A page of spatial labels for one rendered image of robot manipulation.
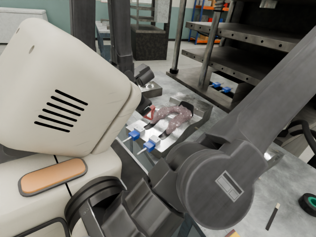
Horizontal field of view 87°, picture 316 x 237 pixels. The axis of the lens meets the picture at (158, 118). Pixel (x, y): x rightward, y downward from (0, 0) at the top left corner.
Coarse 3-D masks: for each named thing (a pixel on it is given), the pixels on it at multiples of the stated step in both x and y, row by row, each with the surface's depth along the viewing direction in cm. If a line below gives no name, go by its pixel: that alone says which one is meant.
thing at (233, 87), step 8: (216, 72) 143; (216, 80) 142; (224, 80) 135; (232, 80) 130; (240, 80) 132; (208, 88) 152; (216, 88) 144; (232, 88) 131; (240, 88) 131; (248, 88) 138; (224, 96) 139; (232, 96) 133; (240, 96) 138
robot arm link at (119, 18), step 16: (112, 0) 44; (128, 0) 45; (112, 16) 46; (128, 16) 47; (112, 32) 48; (128, 32) 50; (112, 48) 52; (128, 48) 52; (112, 64) 56; (128, 64) 54
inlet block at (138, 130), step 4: (136, 128) 85; (140, 128) 86; (144, 128) 86; (132, 132) 85; (136, 132) 85; (140, 132) 84; (144, 132) 86; (128, 136) 85; (132, 136) 82; (136, 136) 83; (124, 140) 81
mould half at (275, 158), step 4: (268, 148) 73; (272, 148) 84; (268, 152) 70; (272, 152) 71; (276, 152) 71; (280, 152) 82; (264, 156) 69; (268, 156) 69; (272, 156) 69; (276, 156) 79; (280, 156) 80; (268, 160) 68; (272, 160) 73; (276, 160) 78; (268, 164) 72; (272, 164) 78; (268, 168) 78; (264, 172) 78
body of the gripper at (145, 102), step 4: (144, 96) 70; (144, 100) 68; (148, 100) 68; (140, 104) 67; (144, 104) 67; (148, 104) 66; (136, 108) 67; (140, 108) 66; (144, 108) 66; (140, 112) 66
